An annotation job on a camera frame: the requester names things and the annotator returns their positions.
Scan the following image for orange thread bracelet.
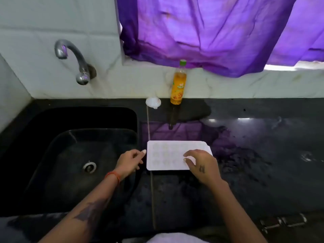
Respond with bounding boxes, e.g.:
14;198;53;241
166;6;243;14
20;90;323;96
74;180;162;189
104;170;122;186

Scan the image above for white plastic funnel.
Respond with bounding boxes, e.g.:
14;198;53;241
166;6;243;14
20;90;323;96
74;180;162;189
145;96;162;110

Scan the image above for chrome cabinet handle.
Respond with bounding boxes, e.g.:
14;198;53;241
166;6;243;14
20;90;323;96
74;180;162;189
260;217;283;235
281;213;307;228

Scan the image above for purple curtain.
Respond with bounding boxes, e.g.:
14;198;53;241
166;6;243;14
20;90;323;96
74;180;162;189
116;0;324;78

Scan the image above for pink striped shirt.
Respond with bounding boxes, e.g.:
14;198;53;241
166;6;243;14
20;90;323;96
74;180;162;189
146;233;211;243

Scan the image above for chrome sink drain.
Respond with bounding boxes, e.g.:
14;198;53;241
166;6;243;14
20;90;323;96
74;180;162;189
82;161;97;174

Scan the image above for orange juice bottle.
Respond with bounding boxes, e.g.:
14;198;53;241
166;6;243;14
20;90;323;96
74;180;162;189
170;59;188;106

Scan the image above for person's right forearm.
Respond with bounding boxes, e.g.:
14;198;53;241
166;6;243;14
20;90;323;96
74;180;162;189
207;180;268;243

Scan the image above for black stone sink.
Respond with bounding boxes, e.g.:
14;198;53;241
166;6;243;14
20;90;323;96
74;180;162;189
0;106;138;218

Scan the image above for white ice cube tray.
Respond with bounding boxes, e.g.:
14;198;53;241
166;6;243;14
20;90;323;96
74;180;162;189
146;140;213;171

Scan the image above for chrome wall tap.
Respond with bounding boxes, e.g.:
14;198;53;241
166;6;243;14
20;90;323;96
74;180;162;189
54;39;97;86

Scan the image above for person's right hand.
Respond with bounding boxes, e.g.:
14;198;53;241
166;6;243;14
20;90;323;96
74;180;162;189
183;149;224;188

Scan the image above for person's left hand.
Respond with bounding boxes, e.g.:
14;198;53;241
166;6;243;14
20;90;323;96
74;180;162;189
114;149;147;181

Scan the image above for person's left forearm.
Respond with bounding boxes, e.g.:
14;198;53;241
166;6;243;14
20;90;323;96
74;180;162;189
38;174;121;243

